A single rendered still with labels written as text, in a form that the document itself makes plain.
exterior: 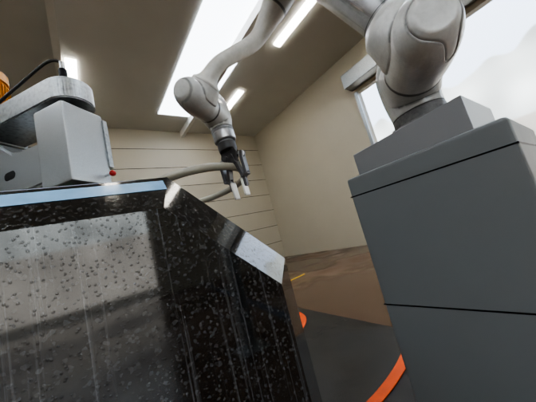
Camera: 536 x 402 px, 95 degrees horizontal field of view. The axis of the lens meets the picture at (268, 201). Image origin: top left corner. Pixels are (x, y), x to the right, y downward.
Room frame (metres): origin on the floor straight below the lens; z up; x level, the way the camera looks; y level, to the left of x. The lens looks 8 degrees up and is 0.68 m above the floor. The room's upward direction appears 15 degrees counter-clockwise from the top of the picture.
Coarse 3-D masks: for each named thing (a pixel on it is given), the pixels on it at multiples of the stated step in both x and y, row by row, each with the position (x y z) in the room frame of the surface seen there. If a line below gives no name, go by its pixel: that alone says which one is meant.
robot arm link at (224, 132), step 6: (222, 126) 0.90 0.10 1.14; (228, 126) 0.92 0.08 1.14; (216, 132) 0.91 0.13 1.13; (222, 132) 0.90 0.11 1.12; (228, 132) 0.91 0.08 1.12; (216, 138) 0.91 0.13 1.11; (222, 138) 0.91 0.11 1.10; (228, 138) 0.92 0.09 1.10; (234, 138) 0.94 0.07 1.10; (216, 144) 0.95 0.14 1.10
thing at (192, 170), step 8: (184, 168) 0.82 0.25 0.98; (192, 168) 0.82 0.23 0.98; (200, 168) 0.83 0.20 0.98; (208, 168) 0.85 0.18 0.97; (216, 168) 0.87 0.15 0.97; (224, 168) 0.89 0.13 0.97; (232, 168) 0.92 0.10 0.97; (160, 176) 0.82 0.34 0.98; (168, 176) 0.81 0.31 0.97; (176, 176) 0.82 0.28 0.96; (184, 176) 0.83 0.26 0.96; (240, 184) 1.18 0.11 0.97; (224, 192) 1.25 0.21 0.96; (208, 200) 1.28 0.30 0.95
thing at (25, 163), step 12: (0, 144) 1.25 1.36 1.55; (0, 156) 1.21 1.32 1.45; (12, 156) 1.19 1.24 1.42; (24, 156) 1.17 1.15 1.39; (36, 156) 1.15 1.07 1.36; (0, 168) 1.21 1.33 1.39; (12, 168) 1.19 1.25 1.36; (24, 168) 1.17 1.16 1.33; (36, 168) 1.15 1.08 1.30; (0, 180) 1.22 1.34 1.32; (12, 180) 1.20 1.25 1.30; (24, 180) 1.17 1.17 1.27; (36, 180) 1.15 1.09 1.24
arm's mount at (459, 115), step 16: (432, 112) 0.61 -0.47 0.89; (448, 112) 0.59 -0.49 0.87; (464, 112) 0.57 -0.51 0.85; (480, 112) 0.65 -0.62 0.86; (400, 128) 0.68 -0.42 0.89; (416, 128) 0.65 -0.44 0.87; (432, 128) 0.62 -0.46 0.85; (448, 128) 0.60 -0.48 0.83; (464, 128) 0.58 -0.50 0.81; (384, 144) 0.72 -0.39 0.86; (400, 144) 0.69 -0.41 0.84; (416, 144) 0.66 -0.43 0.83; (432, 144) 0.63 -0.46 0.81; (368, 160) 0.77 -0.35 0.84; (384, 160) 0.74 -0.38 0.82
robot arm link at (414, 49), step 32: (320, 0) 0.64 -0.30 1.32; (352, 0) 0.58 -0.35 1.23; (384, 0) 0.55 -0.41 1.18; (416, 0) 0.47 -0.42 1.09; (448, 0) 0.46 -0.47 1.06; (384, 32) 0.54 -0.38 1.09; (416, 32) 0.48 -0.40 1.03; (448, 32) 0.48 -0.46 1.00; (384, 64) 0.61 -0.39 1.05; (416, 64) 0.54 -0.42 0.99; (448, 64) 0.56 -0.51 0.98
